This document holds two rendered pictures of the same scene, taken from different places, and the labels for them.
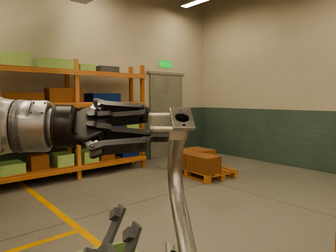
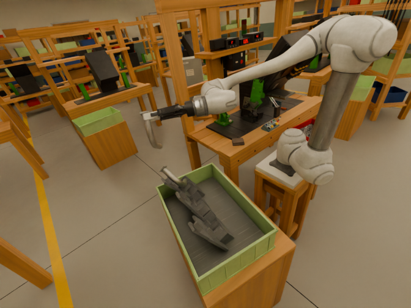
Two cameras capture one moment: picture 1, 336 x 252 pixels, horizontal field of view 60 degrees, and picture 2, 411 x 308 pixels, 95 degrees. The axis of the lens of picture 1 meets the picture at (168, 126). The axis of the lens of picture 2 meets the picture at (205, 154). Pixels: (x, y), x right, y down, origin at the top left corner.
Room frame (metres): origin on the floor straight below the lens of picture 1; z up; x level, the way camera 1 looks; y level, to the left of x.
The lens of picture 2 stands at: (1.36, 0.27, 1.77)
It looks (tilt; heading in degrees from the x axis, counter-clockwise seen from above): 35 degrees down; 183
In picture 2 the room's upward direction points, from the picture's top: 9 degrees counter-clockwise
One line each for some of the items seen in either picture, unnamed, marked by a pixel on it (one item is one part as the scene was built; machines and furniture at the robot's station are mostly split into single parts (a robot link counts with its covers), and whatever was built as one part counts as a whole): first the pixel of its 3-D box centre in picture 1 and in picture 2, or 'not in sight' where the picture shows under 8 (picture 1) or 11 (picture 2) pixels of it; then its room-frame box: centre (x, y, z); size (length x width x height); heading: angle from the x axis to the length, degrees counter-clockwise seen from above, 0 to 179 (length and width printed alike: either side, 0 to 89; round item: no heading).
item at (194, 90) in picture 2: not in sight; (232, 76); (-0.82, 0.57, 1.23); 1.30 x 0.05 x 0.09; 126
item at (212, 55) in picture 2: not in sight; (238, 46); (-0.73, 0.63, 1.52); 0.90 x 0.25 x 0.04; 126
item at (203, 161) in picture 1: (201, 162); not in sight; (5.70, -0.66, 0.22); 1.20 x 0.81 x 0.44; 36
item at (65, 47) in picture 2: not in sight; (57, 68); (-5.36, -4.45, 1.12); 3.01 x 0.54 x 2.24; 131
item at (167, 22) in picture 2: not in sight; (236, 63); (-0.77, 0.61, 1.36); 1.49 x 0.09 x 0.97; 126
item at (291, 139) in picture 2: not in sight; (291, 145); (0.36, 0.77, 1.05); 0.18 x 0.16 x 0.22; 10
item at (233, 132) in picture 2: not in sight; (257, 113); (-0.52, 0.78, 0.89); 1.10 x 0.42 x 0.02; 126
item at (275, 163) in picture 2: not in sight; (289, 159); (0.34, 0.78, 0.91); 0.22 x 0.18 x 0.06; 125
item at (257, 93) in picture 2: not in sight; (259, 90); (-0.43, 0.76, 1.17); 0.13 x 0.12 x 0.20; 126
